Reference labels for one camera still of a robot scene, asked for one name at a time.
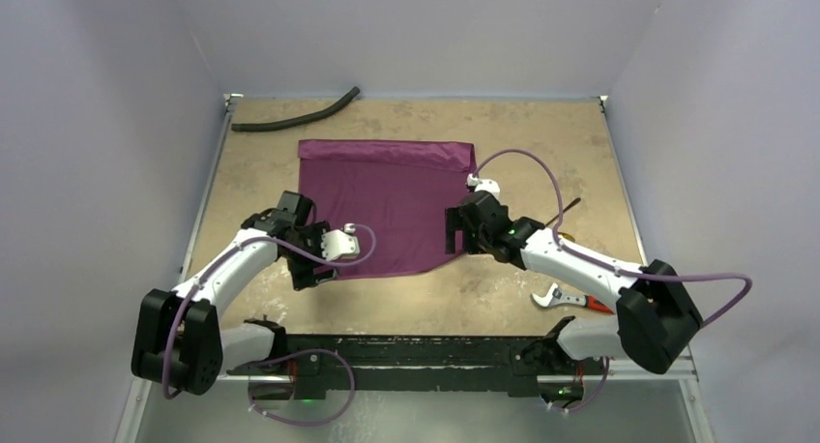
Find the purple cloth napkin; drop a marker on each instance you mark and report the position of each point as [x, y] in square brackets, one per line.
[401, 189]

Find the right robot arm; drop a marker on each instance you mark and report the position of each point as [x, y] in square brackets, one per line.
[653, 318]

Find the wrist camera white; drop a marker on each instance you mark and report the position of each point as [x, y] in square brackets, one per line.
[342, 243]
[474, 183]

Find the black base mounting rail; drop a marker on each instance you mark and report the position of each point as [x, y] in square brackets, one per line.
[518, 366]

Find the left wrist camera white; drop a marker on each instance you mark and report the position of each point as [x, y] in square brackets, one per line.
[342, 243]

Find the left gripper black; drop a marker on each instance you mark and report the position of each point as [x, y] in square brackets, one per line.
[304, 276]

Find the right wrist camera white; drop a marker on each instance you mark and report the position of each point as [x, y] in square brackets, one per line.
[474, 183]

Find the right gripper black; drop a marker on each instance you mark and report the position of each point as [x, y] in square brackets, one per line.
[461, 229]

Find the adjustable wrench red handle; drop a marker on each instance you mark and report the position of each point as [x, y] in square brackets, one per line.
[556, 297]

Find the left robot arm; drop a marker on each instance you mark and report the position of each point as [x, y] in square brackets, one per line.
[179, 342]

